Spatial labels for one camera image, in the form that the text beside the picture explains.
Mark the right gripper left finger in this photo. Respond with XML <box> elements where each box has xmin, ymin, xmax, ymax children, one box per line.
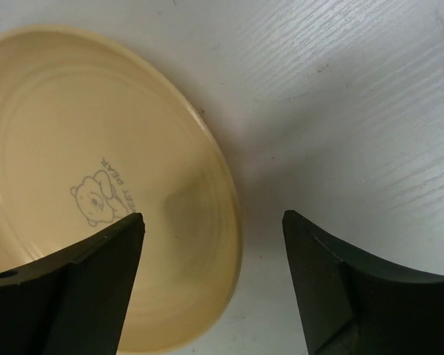
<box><xmin>0</xmin><ymin>213</ymin><xmax>145</xmax><ymax>354</ymax></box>

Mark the yellow bear plate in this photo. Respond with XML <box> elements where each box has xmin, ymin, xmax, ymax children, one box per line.
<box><xmin>0</xmin><ymin>25</ymin><xmax>242</xmax><ymax>354</ymax></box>

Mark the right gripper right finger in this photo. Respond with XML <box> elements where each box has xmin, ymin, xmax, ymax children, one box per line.
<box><xmin>282</xmin><ymin>210</ymin><xmax>444</xmax><ymax>354</ymax></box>

